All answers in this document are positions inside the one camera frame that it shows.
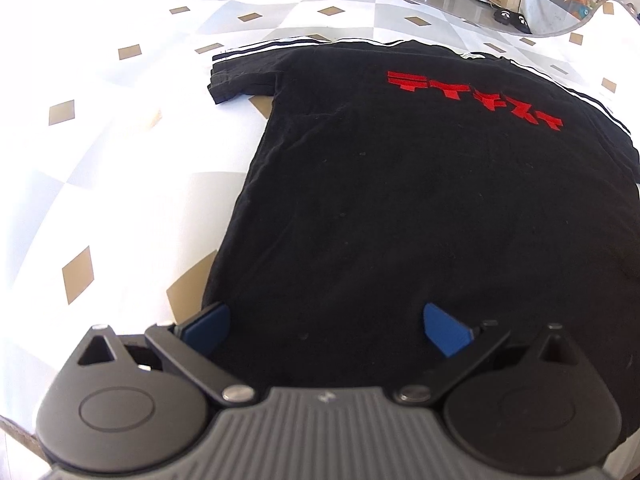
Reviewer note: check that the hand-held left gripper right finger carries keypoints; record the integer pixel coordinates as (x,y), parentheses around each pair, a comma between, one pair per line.
(445,331)

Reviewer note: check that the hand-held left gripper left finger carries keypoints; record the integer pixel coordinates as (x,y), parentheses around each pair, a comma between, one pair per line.
(210,327)

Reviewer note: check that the black t-shirt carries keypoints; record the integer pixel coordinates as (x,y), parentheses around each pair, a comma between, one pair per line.
(400,210)

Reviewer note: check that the black slipper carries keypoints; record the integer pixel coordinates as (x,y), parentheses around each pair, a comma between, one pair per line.
(501,16)
(521,23)

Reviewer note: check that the marble cabinet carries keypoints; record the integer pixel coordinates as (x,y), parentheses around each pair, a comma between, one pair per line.
(550,12)

